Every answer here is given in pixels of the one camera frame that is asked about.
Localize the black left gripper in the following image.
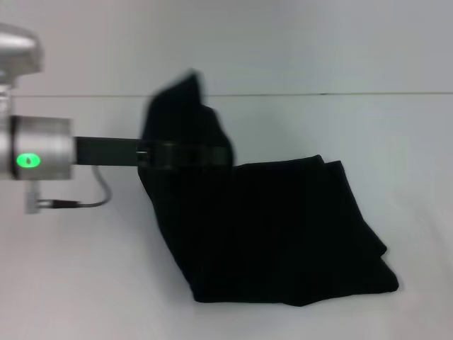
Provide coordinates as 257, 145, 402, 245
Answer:
72, 135, 230, 170

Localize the black shirt with FREE print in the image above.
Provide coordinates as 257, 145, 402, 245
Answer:
136, 69, 400, 308

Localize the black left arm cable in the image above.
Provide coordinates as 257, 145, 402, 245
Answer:
24, 165, 112, 215

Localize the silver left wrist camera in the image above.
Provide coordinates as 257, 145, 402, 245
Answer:
0, 23, 45, 120

